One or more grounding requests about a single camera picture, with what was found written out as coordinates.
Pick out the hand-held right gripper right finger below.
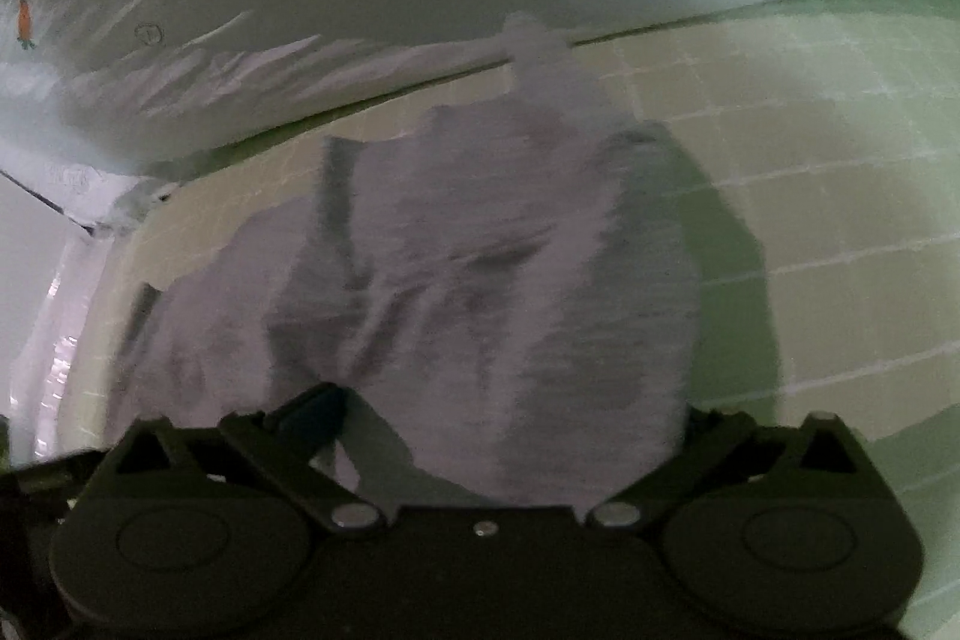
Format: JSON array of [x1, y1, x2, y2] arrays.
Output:
[[585, 406, 872, 530]]

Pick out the glossy white plastic sheet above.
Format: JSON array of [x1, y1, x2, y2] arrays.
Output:
[[0, 171, 132, 468]]

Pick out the green grid mat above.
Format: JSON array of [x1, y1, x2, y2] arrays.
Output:
[[56, 0, 960, 640]]

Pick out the white printed plastic package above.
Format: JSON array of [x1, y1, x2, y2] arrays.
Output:
[[0, 156, 185, 240]]

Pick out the grey drawstring pants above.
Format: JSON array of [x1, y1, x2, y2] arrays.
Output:
[[105, 12, 702, 507]]

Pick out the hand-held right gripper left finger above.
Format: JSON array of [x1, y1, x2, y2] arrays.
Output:
[[105, 383, 391, 536]]

